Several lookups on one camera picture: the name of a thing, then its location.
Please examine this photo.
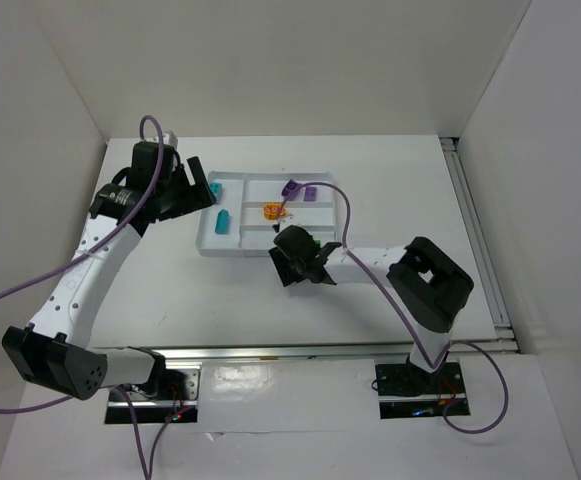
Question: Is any teal curved lego brick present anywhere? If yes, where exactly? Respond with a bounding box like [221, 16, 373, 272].
[209, 182, 223, 204]

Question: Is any teal long lego brick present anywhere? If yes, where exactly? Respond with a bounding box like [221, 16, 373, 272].
[214, 209, 230, 235]

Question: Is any yellow butterfly lego brick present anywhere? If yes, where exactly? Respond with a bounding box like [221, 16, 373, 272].
[263, 202, 286, 221]

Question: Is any purple curved lego brick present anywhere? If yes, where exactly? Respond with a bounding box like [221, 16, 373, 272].
[303, 185, 318, 202]

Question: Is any purple flower lego brick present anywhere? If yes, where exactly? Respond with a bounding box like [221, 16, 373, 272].
[281, 179, 302, 201]

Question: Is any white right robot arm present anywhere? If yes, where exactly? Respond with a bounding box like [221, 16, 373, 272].
[269, 225, 474, 391]

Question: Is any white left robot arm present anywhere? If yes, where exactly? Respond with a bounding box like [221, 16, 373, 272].
[2, 141, 216, 400]

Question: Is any white compartment tray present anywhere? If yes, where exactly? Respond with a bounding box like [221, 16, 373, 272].
[196, 171, 339, 257]

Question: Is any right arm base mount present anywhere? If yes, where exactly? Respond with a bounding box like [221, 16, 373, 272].
[371, 362, 470, 420]

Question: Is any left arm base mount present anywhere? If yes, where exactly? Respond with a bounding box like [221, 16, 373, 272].
[104, 367, 201, 425]

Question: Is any aluminium side rail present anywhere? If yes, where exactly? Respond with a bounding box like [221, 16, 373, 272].
[439, 137, 516, 342]

